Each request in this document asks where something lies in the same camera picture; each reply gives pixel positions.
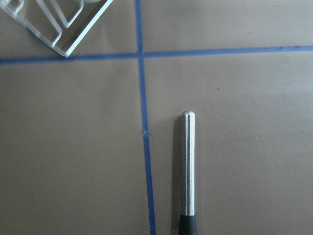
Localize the steel muddler with black tip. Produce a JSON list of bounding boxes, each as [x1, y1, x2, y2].
[[178, 111, 197, 235]]

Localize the mint green cup on rack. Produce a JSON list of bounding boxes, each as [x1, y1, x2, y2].
[[83, 0, 101, 4]]

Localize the white wire cup rack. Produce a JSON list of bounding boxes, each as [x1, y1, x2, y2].
[[0, 0, 112, 58]]

